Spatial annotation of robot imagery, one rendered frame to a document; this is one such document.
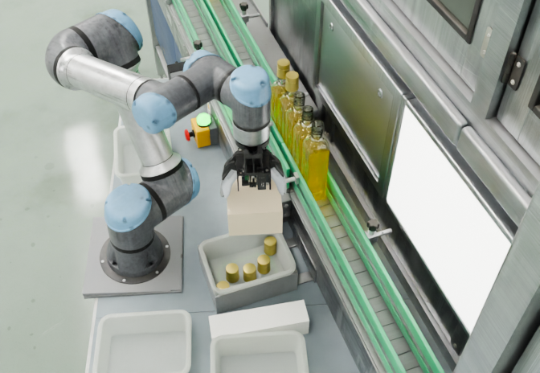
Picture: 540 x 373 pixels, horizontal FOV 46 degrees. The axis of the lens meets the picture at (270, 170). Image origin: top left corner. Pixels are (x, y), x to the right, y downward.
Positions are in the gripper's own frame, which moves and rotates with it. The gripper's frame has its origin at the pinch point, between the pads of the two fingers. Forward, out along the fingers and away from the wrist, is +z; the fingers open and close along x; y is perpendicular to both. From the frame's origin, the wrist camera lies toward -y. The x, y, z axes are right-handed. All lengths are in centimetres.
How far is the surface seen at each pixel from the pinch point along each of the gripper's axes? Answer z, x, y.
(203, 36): 23, -13, -94
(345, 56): -11.0, 25.2, -34.1
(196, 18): 23, -16, -105
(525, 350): -61, 20, 72
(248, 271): 28.9, -1.9, 1.9
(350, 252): 22.3, 24.1, 2.3
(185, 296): 35.3, -18.8, 4.2
